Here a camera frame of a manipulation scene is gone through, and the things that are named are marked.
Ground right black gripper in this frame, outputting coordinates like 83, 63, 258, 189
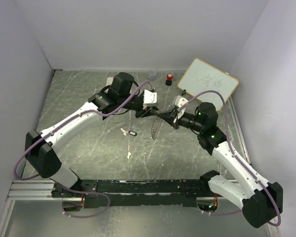
158, 108, 204, 133

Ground metal disc with keyrings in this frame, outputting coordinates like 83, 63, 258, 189
151, 117, 160, 140

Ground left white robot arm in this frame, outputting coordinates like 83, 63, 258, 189
25, 72, 158, 197

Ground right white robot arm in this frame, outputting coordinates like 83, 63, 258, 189
158, 102, 283, 228

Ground key with black tag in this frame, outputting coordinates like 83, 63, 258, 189
121, 128, 137, 136

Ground red black stamp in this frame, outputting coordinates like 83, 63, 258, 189
165, 74, 173, 86

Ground small clear cup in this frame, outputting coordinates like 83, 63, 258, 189
148, 69, 157, 80

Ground white staple box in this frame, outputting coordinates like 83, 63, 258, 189
106, 77, 114, 85

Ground small whiteboard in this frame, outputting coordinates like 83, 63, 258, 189
177, 58, 239, 102

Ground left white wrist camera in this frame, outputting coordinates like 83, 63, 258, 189
143, 90, 158, 109

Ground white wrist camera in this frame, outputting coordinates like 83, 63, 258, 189
174, 95, 188, 120
143, 90, 158, 109

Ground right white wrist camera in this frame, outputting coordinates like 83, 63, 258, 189
174, 95, 188, 120

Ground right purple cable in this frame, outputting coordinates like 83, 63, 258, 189
178, 90, 283, 227

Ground purple cable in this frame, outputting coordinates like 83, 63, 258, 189
178, 90, 283, 227
13, 80, 153, 218

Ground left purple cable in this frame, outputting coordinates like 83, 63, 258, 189
13, 80, 153, 218

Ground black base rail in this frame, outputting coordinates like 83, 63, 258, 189
51, 179, 229, 209

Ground aluminium frame rail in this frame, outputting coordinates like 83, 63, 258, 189
6, 179, 57, 201

